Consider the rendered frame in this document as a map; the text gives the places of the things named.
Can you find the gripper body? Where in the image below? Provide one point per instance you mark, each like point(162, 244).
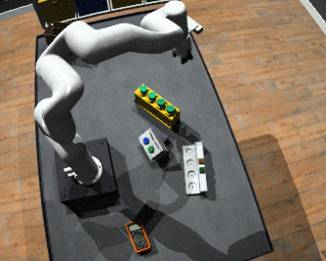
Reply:
point(181, 49)

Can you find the white button panel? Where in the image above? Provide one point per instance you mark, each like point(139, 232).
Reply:
point(153, 145)

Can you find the orange digital multimeter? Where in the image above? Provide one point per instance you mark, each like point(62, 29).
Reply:
point(138, 236)

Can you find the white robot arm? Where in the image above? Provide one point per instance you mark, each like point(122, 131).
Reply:
point(160, 31)

